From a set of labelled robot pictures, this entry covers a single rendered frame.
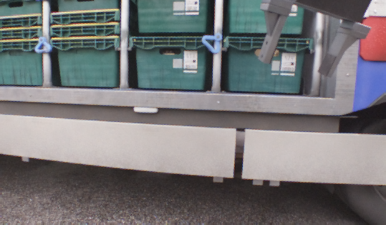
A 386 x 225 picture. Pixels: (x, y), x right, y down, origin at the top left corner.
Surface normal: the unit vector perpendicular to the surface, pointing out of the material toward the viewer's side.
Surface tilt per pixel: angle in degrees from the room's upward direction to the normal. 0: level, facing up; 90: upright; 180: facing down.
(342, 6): 113
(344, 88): 90
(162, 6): 97
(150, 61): 94
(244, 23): 98
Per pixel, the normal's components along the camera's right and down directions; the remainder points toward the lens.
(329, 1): 0.08, 0.49
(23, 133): -0.11, 0.10
